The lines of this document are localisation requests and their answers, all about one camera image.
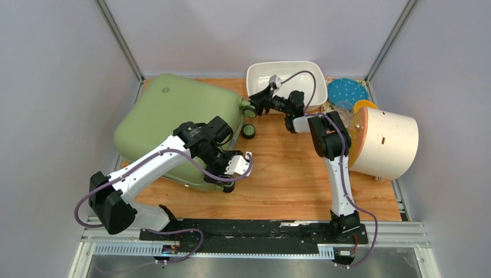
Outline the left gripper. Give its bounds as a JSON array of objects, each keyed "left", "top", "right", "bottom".
[{"left": 198, "top": 144, "right": 243, "bottom": 189}]

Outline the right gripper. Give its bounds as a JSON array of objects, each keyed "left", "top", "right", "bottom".
[{"left": 246, "top": 84, "right": 293, "bottom": 115}]

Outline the green hard-shell suitcase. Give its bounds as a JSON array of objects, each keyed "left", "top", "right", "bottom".
[{"left": 113, "top": 74, "right": 255, "bottom": 191}]

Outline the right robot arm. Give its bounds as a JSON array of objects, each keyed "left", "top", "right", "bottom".
[{"left": 249, "top": 87, "right": 361, "bottom": 243}]

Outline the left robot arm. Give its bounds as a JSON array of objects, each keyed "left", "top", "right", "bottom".
[{"left": 82, "top": 116, "right": 252, "bottom": 240}]

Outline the white plastic tub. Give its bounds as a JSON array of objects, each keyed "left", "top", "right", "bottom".
[{"left": 246, "top": 61, "right": 328, "bottom": 112}]

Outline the clear drinking glass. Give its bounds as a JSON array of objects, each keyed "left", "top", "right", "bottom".
[{"left": 335, "top": 101, "right": 354, "bottom": 128}]

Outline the floral placemat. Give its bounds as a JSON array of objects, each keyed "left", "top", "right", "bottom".
[{"left": 322, "top": 76, "right": 373, "bottom": 114}]

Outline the blue dotted plate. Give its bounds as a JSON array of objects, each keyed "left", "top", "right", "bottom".
[{"left": 327, "top": 78, "right": 370, "bottom": 107}]

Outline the yellow bowl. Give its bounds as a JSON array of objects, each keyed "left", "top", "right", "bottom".
[{"left": 353, "top": 100, "right": 378, "bottom": 114}]

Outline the transparent orange disc lid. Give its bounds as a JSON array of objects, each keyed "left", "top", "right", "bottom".
[{"left": 349, "top": 111, "right": 365, "bottom": 155}]

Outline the cream cylindrical container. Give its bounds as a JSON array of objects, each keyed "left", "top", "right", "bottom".
[{"left": 349, "top": 107, "right": 419, "bottom": 180}]

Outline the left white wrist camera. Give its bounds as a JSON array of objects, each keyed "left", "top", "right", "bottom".
[{"left": 225, "top": 152, "right": 253, "bottom": 177}]

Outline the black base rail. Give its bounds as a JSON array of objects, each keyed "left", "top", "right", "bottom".
[{"left": 139, "top": 218, "right": 368, "bottom": 255}]

